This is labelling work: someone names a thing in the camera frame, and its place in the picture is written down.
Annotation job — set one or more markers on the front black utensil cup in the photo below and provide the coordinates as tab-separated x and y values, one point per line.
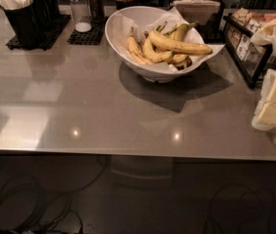
22	19

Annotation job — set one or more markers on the brown napkin dispenser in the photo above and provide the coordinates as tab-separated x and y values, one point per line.
207	12

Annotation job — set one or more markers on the black utensil cup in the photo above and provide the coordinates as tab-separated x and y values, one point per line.
46	11
22	19

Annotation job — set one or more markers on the white paper bowl liner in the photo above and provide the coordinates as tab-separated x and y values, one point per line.
163	20

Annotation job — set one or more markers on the black rubber mat left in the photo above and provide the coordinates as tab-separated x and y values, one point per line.
48	38

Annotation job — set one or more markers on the rear black utensil cup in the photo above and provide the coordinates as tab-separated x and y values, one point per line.
46	11

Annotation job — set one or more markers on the black rubber mat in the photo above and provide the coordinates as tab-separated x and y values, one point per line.
48	38
91	37

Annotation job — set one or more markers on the black wire condiment rack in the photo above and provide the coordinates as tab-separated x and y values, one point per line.
252	62

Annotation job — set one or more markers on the clear salt shaker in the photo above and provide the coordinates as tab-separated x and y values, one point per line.
80	14

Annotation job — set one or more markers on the lower small yellow banana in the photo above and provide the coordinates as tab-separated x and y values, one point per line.
181	61

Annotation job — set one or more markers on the left yellow banana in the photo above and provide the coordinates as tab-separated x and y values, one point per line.
134	49

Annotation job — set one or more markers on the middle curved yellow banana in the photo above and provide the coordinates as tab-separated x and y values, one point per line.
149	52

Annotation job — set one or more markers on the greenish banana at back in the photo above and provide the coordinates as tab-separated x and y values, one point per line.
178	33

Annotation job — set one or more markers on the black rubber mat centre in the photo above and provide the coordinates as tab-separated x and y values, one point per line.
91	37

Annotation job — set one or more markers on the white ceramic bowl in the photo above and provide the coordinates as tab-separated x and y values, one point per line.
124	52

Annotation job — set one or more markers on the dark pepper shaker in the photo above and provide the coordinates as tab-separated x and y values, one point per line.
96	10

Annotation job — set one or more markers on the large top yellow banana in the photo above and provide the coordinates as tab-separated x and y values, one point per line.
195	49

